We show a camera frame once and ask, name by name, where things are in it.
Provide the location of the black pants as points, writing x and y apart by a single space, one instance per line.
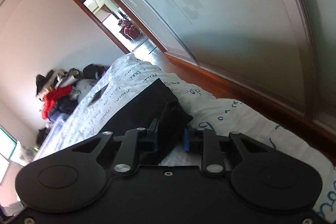
156 101

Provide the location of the white wardrobe sliding door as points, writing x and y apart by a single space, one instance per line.
282 49

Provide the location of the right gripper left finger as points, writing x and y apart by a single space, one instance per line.
132 145

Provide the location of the red puffer jacket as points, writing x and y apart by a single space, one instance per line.
51 98

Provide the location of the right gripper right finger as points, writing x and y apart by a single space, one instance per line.
205 142

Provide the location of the lavender striped blanket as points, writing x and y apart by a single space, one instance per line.
52 142

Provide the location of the wooden door frame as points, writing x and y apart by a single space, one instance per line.
127 34

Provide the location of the black smartphone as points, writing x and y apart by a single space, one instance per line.
97 95

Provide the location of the black bag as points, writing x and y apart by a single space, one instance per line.
41 136

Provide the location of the pile of clothes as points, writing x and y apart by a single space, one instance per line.
82 82

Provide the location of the white script-print bedsheet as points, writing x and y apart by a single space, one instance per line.
128 76

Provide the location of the window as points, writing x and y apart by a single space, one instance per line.
7 147

